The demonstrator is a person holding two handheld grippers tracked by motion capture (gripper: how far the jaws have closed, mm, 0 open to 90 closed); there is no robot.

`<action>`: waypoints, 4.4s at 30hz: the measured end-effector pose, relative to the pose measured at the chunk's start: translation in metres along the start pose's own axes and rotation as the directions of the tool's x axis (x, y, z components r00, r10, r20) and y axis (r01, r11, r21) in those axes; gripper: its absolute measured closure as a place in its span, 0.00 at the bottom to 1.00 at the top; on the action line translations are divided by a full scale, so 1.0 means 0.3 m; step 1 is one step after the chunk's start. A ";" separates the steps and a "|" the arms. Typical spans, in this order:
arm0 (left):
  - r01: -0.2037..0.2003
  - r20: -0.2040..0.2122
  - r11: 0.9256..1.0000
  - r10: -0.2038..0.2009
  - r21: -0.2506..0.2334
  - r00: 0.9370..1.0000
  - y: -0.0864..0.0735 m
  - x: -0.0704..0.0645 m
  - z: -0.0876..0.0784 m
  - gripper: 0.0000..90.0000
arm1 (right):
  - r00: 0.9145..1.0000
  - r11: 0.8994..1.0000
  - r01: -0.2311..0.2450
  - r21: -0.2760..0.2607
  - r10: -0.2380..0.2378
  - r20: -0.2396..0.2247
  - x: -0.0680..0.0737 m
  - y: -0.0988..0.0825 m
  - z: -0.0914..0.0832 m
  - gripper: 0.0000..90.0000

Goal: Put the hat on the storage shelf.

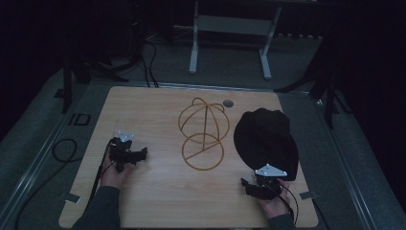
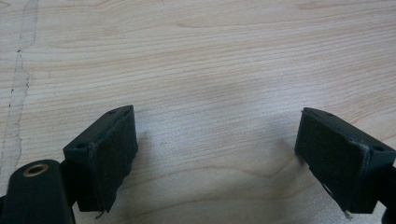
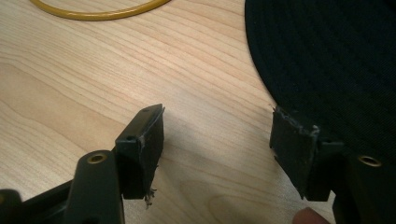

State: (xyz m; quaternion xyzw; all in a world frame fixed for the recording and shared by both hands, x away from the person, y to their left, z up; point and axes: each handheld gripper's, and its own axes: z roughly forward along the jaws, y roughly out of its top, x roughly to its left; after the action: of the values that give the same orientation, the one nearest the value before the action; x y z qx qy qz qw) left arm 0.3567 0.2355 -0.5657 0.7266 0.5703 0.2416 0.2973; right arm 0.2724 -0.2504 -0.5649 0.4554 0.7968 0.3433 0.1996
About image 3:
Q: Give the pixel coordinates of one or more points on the black cloth hat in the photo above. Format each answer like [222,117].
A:
[330,65]

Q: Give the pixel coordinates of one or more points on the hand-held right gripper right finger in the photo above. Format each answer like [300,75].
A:
[294,149]

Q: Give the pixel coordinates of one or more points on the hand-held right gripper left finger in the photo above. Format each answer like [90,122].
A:
[146,155]

